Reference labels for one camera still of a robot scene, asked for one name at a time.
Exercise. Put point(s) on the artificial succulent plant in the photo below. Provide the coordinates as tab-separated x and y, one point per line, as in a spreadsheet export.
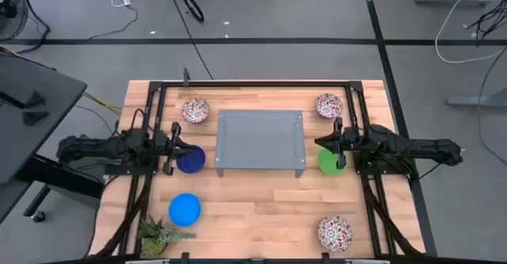
152	236

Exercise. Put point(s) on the black floor fan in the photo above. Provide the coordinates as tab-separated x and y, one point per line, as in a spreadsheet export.
7	8

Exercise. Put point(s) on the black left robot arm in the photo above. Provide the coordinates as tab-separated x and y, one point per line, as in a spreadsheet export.
99	149

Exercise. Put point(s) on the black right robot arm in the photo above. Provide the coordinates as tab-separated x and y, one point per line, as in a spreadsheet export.
416	147

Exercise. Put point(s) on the black aluminium frame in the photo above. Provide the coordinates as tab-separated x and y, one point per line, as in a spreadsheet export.
355	84

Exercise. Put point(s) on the silver aluminium bar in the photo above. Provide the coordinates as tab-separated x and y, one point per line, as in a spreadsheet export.
366	261
146	261

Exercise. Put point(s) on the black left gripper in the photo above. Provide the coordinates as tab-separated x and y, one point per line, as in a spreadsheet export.
166	145

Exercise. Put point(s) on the green bowl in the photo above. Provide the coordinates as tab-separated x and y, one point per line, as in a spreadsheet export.
326	164

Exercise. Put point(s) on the black caster wheel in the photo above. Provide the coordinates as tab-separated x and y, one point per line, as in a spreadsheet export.
38	216

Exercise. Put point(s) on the floral patterned mini bowl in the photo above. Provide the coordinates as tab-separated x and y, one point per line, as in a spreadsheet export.
328	105
195	110
334	233

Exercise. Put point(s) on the black triangular bracket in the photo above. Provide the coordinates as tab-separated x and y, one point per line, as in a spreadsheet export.
36	100
35	118

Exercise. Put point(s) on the dark blue bowl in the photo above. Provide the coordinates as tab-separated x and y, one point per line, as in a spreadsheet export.
194	163

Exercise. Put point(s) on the grey perforated metal shelf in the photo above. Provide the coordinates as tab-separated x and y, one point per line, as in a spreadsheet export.
257	137

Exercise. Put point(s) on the black frame clamp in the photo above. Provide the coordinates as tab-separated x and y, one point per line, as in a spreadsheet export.
185	256
325	256
186	77

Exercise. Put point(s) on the light blue bowl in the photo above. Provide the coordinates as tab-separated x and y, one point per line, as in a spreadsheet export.
185	210

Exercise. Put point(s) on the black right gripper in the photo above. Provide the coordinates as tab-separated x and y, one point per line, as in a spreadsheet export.
348	140

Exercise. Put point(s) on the black desk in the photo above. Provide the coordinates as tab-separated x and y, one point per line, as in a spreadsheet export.
16	157

